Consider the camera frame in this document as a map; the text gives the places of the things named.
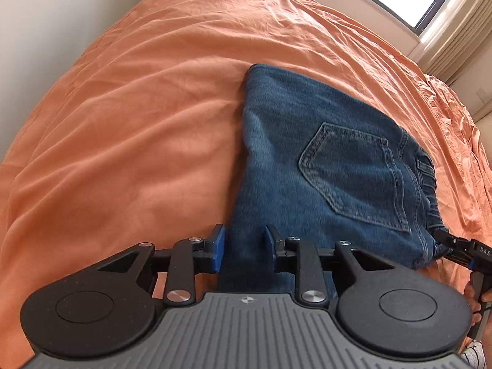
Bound blue denim jeans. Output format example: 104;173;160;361
218;64;446;293

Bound person's right hand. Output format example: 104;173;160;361
464;281;491;326

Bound orange bed sheet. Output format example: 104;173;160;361
1;0;491;368

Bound beige curtain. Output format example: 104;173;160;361
413;0;491;84

